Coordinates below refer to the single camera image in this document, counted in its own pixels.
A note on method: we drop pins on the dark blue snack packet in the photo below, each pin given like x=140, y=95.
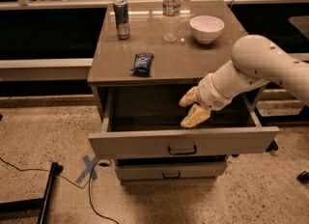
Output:
x=142, y=64

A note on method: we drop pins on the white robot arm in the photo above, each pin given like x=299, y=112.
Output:
x=255, y=61

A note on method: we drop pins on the black stand leg left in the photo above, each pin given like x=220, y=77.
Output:
x=41, y=204

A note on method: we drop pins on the grey drawer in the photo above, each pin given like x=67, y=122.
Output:
x=145, y=121
x=170, y=171

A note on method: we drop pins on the white ceramic bowl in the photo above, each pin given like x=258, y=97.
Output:
x=205, y=28

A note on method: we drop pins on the grey drawer cabinet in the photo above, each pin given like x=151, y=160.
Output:
x=183, y=62

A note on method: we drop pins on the black caster wheel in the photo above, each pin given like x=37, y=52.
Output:
x=303, y=177

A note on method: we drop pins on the grey top drawer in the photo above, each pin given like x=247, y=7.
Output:
x=145, y=121

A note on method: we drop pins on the clear plastic water bottle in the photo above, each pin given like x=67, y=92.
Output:
x=171, y=11

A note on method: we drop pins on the silver blue drink can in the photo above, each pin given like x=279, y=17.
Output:
x=121, y=18

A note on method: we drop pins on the black stand leg right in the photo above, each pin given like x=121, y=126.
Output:
x=272, y=147

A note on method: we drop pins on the blue tape cross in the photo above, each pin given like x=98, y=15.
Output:
x=88, y=170

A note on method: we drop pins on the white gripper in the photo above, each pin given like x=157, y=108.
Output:
x=208, y=94

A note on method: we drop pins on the grey bottom drawer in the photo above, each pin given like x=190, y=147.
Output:
x=170, y=171

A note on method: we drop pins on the black stand leg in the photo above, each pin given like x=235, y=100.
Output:
x=272, y=147
x=41, y=204

